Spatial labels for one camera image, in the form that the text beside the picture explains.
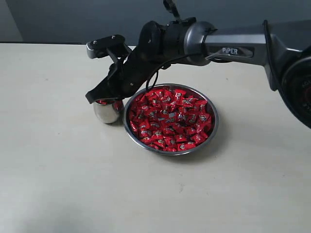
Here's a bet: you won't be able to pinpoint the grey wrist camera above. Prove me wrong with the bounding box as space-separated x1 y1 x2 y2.
86 34 132 63

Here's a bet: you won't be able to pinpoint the red candies in cup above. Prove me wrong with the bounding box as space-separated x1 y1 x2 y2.
96 100 115 105

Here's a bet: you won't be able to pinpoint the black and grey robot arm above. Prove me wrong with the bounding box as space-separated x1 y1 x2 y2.
86 17 311 126

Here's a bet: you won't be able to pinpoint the stainless steel cup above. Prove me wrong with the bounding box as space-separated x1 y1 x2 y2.
93 100 124 124

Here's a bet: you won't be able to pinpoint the stainless steel bowl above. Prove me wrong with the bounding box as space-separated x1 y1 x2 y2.
123 83 219 156

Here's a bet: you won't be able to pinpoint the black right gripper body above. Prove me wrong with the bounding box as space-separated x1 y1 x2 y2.
109 46 159 99

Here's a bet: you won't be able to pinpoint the pile of red candies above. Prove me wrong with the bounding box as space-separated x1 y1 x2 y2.
129 87 212 152

